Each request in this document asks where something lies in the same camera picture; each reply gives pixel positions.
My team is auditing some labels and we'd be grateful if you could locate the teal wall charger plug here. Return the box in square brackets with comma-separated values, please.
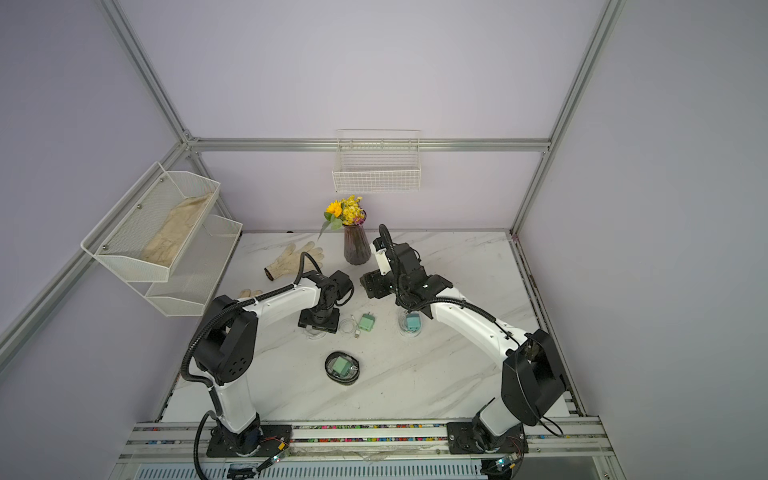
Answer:
[404, 314, 422, 333]

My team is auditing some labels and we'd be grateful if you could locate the mint green dual usb charger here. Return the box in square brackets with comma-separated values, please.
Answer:
[358, 314, 375, 332]

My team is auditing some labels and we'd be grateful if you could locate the light green usb charger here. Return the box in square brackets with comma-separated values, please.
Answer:
[332, 357, 354, 378]

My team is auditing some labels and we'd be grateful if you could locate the clear pouch with black zipper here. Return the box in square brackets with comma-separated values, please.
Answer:
[324, 351, 360, 386]

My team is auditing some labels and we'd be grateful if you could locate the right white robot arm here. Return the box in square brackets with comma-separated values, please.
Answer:
[360, 233, 569, 449]

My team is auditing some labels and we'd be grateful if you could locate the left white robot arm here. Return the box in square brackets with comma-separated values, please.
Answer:
[179, 253, 354, 479]

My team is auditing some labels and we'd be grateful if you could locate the dark ribbed glass vase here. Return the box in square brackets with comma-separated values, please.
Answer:
[344, 224, 371, 266]

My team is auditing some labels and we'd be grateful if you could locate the cream knit work glove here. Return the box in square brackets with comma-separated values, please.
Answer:
[264, 241, 324, 281]

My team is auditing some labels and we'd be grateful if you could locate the yellow flower bouquet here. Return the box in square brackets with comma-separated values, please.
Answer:
[318, 195, 367, 237]

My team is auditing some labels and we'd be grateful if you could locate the yellow leather work glove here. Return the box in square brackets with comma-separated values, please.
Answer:
[238, 289, 262, 299]

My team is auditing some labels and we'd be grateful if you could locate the lower white mesh shelf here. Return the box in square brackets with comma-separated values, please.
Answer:
[124, 214, 242, 317]

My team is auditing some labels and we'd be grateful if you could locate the white mesh shelf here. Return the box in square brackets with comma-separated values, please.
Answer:
[80, 163, 220, 282]
[124, 214, 242, 317]

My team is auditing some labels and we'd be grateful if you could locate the beige glove in shelf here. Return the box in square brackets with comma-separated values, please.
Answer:
[140, 194, 211, 267]

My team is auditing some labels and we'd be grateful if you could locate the upper white mesh shelf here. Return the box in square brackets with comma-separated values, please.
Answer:
[80, 163, 220, 282]

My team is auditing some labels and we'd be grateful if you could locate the white wire wall basket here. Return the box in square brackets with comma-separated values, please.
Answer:
[332, 129, 422, 194]

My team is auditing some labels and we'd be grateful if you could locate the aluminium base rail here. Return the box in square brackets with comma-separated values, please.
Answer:
[118, 417, 615, 463]

